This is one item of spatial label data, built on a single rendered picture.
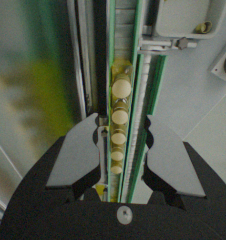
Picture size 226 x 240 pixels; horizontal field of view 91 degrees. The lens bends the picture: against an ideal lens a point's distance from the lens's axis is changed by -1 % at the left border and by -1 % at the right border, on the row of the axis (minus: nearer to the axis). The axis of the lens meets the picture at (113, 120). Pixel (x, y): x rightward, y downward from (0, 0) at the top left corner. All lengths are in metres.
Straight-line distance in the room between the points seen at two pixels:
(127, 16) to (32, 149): 0.45
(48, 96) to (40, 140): 0.07
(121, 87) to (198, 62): 0.55
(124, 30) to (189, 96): 0.47
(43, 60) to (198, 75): 0.66
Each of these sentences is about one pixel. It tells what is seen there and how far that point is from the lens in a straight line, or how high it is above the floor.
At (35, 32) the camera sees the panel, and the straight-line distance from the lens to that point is 0.23.
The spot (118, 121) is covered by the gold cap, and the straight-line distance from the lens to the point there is 0.24.
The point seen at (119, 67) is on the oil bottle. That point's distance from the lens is 0.28.
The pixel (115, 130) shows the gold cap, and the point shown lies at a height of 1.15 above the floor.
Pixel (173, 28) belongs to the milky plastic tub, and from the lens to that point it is 0.63.
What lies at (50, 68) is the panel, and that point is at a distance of 0.24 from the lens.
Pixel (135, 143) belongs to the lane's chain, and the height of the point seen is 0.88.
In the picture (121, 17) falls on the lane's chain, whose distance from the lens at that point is 0.49.
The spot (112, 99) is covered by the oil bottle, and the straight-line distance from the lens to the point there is 0.29.
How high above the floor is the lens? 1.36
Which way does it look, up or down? 58 degrees down
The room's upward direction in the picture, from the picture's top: 173 degrees counter-clockwise
